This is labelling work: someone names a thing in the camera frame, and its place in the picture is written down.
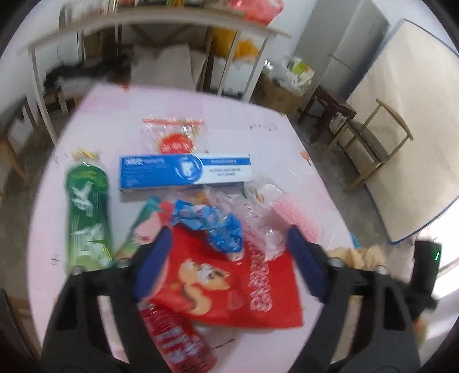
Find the grey refrigerator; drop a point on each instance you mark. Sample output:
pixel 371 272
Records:
pixel 344 43

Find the brown paper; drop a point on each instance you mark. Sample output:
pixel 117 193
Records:
pixel 362 255

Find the green plastic bottle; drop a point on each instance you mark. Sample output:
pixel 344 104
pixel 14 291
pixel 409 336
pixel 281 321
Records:
pixel 86 215

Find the wooden chair with grey seat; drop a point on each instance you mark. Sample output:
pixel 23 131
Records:
pixel 369 140

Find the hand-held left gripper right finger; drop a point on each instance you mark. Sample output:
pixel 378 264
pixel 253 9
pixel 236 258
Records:
pixel 303 258

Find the red plastic bottle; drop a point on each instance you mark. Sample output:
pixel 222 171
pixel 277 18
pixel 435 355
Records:
pixel 172 337

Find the white plastic bags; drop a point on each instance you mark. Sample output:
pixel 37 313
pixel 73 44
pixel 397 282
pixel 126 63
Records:
pixel 294 71

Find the blue white toothpaste box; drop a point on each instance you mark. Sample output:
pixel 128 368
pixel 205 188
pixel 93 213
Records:
pixel 161 172

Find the yellow plastic bag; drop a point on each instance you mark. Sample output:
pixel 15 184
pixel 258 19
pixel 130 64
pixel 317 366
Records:
pixel 247 48

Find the red cartoon plastic bag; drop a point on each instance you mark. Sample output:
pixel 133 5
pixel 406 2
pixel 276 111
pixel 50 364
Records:
pixel 222 287

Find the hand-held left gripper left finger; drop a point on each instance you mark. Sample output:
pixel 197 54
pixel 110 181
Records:
pixel 154 261

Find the white sack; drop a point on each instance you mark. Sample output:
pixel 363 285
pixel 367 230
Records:
pixel 161 68

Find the blue wrapper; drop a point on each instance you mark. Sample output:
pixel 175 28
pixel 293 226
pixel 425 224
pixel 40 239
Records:
pixel 218 226

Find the dark wooden stool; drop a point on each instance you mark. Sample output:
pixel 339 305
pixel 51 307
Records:
pixel 333 104

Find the clear red snack packet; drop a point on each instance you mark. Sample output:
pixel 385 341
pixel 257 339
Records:
pixel 175 143

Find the dark cloth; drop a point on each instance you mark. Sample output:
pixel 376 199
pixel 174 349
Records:
pixel 89 70

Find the green pink packet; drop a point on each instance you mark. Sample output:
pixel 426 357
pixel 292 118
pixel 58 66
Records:
pixel 143 226

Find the clear plastic wrapper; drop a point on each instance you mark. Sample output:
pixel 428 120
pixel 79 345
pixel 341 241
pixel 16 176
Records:
pixel 263 233

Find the cardboard box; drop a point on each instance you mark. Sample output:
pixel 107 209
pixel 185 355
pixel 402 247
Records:
pixel 276 97

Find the leaning blue-edged white board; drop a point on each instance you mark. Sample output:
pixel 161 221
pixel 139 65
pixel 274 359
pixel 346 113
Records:
pixel 412 107

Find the wooden chair with dark seat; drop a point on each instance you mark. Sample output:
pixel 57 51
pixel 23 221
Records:
pixel 14 157

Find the white shelf table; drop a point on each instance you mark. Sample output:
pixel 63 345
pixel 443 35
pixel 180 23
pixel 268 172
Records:
pixel 143 19

